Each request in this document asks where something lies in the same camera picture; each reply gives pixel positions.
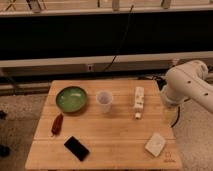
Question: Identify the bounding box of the white stapler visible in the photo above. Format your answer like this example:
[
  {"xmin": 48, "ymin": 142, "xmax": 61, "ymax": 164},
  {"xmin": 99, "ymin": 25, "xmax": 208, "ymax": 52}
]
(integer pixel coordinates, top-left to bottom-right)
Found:
[{"xmin": 133, "ymin": 87, "xmax": 144, "ymax": 119}]

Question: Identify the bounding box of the black smartphone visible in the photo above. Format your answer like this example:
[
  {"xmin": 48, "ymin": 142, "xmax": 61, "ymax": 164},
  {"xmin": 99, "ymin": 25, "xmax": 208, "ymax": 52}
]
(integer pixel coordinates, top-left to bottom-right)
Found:
[{"xmin": 64, "ymin": 136, "xmax": 89, "ymax": 161}]

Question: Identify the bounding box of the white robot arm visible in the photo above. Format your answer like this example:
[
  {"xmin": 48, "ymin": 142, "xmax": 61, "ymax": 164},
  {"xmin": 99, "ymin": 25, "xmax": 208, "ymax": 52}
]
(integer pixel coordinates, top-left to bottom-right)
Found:
[{"xmin": 160, "ymin": 60, "xmax": 213, "ymax": 114}]

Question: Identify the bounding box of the black cable by arm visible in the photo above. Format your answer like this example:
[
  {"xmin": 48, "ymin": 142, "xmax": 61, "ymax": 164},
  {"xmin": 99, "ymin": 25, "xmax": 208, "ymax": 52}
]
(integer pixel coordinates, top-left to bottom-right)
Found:
[{"xmin": 171, "ymin": 105, "xmax": 181, "ymax": 128}]

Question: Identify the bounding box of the black hanging cable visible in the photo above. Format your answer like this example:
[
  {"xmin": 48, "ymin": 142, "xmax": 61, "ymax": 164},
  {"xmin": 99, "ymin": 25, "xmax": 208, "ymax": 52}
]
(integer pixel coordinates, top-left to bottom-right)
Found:
[{"xmin": 101, "ymin": 4, "xmax": 135, "ymax": 72}]

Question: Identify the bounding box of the green ceramic bowl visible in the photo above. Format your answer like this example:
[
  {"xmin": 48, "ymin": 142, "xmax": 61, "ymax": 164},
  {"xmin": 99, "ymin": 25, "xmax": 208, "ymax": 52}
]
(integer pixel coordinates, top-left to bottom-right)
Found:
[{"xmin": 56, "ymin": 86, "xmax": 87, "ymax": 113}]

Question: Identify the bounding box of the white ceramic cup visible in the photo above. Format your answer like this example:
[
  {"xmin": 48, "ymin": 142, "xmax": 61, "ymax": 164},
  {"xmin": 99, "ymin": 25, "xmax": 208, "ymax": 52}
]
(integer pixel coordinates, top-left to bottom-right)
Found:
[{"xmin": 96, "ymin": 91, "xmax": 113, "ymax": 113}]

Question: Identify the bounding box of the red chili pepper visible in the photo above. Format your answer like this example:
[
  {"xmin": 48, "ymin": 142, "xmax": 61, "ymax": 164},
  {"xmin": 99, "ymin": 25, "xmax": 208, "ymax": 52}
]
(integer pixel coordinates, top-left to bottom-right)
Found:
[{"xmin": 51, "ymin": 114, "xmax": 63, "ymax": 135}]

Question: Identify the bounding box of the wooden table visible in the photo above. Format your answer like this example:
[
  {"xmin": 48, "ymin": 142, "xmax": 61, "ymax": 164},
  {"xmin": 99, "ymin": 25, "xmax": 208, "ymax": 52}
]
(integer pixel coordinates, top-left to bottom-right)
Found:
[{"xmin": 25, "ymin": 80, "xmax": 182, "ymax": 171}]

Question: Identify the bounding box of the white sponge block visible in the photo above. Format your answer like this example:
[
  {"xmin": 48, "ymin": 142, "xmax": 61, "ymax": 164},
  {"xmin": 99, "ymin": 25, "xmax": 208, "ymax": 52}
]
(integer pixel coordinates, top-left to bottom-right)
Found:
[{"xmin": 145, "ymin": 133, "xmax": 166, "ymax": 157}]

